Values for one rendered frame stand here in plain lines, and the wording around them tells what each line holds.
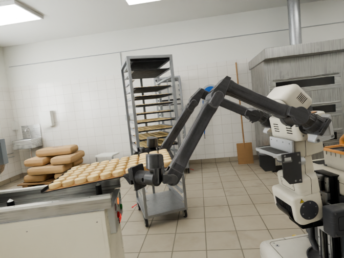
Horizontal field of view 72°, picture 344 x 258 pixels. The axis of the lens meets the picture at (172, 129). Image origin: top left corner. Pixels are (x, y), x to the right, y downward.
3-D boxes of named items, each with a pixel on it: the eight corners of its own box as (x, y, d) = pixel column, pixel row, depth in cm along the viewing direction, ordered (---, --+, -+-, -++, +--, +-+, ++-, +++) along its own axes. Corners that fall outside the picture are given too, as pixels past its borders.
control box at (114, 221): (109, 234, 113) (105, 206, 112) (117, 212, 137) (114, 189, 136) (117, 233, 113) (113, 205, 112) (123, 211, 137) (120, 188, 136)
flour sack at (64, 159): (71, 164, 443) (70, 156, 442) (49, 166, 444) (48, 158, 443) (86, 156, 515) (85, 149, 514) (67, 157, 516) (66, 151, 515)
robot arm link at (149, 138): (165, 156, 153) (165, 152, 161) (165, 139, 150) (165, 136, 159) (146, 156, 153) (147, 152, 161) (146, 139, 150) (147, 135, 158)
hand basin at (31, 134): (60, 158, 548) (52, 110, 538) (50, 162, 513) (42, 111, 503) (20, 162, 560) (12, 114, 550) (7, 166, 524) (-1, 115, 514)
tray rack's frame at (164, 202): (189, 216, 267) (173, 54, 251) (145, 227, 253) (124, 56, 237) (172, 197, 328) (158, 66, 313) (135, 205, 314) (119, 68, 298)
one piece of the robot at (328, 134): (326, 136, 114) (322, 113, 113) (335, 137, 109) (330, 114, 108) (307, 142, 113) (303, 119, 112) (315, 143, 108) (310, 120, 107)
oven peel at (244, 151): (238, 164, 475) (228, 63, 483) (238, 164, 478) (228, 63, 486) (254, 163, 472) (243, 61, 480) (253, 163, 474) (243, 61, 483)
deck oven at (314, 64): (273, 177, 379) (264, 48, 361) (255, 159, 498) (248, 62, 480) (380, 170, 361) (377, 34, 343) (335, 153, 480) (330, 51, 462)
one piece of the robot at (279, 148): (280, 168, 148) (278, 134, 146) (310, 181, 121) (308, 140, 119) (256, 172, 147) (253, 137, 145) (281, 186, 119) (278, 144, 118)
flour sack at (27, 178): (43, 182, 451) (42, 174, 450) (22, 184, 455) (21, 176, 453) (63, 171, 523) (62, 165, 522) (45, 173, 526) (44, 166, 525)
